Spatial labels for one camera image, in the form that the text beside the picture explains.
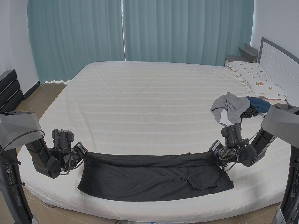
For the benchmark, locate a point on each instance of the bed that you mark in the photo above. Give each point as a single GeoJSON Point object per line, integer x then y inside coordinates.
{"type": "Point", "coordinates": [144, 97]}

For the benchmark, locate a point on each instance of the white printed pillow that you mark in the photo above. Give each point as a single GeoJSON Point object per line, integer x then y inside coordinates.
{"type": "Point", "coordinates": [257, 78]}

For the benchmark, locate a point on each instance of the pile of clothes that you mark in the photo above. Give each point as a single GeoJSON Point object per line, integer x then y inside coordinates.
{"type": "Point", "coordinates": [233, 106]}

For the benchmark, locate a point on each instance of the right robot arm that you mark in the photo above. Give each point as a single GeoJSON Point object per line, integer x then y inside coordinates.
{"type": "Point", "coordinates": [278, 122]}

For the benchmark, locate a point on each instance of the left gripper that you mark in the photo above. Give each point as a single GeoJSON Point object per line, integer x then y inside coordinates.
{"type": "Point", "coordinates": [78, 156]}

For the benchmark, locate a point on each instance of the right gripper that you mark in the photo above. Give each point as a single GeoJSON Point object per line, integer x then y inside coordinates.
{"type": "Point", "coordinates": [216, 149]}

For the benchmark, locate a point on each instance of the blue-green curtain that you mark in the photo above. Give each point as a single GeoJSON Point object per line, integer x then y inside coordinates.
{"type": "Point", "coordinates": [186, 22]}
{"type": "Point", "coordinates": [77, 29]}

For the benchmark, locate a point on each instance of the black T-shirt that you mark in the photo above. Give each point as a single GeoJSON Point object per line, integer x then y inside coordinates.
{"type": "Point", "coordinates": [151, 176]}

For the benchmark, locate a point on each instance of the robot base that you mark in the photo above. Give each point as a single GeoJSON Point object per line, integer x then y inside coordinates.
{"type": "Point", "coordinates": [161, 223]}

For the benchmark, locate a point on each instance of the black chest of drawers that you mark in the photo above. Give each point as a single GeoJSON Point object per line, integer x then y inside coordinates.
{"type": "Point", "coordinates": [9, 90]}

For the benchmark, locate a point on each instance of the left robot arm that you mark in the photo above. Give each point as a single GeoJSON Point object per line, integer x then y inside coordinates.
{"type": "Point", "coordinates": [21, 125]}

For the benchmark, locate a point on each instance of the grey bedside table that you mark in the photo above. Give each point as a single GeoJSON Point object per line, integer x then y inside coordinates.
{"type": "Point", "coordinates": [243, 55]}

